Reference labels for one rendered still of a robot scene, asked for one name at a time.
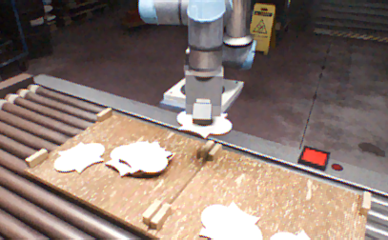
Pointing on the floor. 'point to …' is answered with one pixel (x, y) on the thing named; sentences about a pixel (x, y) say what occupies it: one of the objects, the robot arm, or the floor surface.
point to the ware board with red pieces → (132, 20)
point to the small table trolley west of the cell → (5, 56)
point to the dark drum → (36, 28)
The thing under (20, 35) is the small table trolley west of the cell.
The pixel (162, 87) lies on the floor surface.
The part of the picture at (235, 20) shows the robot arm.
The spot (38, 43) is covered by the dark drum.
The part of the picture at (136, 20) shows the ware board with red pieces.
